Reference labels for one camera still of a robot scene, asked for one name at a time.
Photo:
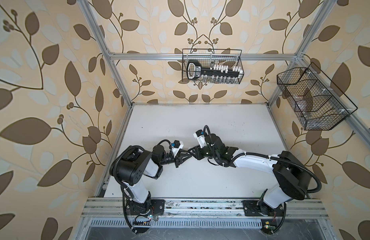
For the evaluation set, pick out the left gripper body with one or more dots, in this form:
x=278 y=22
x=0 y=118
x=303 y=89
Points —
x=177 y=161

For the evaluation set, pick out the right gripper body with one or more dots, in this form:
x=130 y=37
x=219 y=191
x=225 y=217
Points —
x=201 y=153

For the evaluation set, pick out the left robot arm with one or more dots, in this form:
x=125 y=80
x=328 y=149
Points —
x=135 y=161

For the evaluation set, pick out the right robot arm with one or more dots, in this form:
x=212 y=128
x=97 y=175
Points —
x=294 y=180

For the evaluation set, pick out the black tool with white bits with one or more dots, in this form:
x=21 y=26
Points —
x=195 y=70

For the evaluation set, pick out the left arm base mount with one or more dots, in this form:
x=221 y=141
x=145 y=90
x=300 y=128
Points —
x=139 y=217

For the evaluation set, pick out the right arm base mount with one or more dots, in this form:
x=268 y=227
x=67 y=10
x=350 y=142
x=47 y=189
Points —
x=262 y=210

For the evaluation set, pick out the black wire basket back wall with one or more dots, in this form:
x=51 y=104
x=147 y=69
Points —
x=230 y=57

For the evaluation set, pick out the black wire basket wall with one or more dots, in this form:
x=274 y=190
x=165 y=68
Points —
x=319 y=103
x=230 y=57

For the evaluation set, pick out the aluminium rail front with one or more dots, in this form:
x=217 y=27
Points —
x=207 y=209

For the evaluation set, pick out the black wire basket right wall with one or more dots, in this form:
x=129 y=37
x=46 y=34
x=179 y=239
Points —
x=319 y=103

